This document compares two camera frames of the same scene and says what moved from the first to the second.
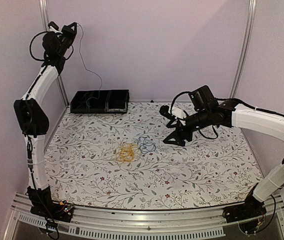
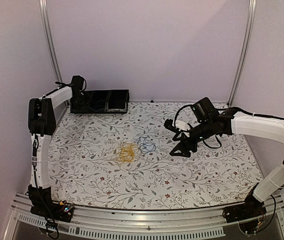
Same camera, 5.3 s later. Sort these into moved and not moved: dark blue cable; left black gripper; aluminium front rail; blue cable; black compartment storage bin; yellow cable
Moved: left black gripper; dark blue cable
Not moved: blue cable; yellow cable; black compartment storage bin; aluminium front rail
